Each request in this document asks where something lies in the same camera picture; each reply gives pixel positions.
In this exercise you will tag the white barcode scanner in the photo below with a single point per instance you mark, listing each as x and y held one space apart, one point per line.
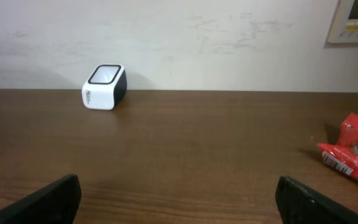
105 87

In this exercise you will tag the beige wall control panel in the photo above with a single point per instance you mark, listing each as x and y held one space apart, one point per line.
344 26

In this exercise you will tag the red snack packet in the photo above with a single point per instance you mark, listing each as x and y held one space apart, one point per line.
343 156

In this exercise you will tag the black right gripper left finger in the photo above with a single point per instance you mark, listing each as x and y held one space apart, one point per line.
55 203

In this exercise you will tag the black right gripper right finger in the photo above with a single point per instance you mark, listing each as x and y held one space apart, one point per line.
299 204

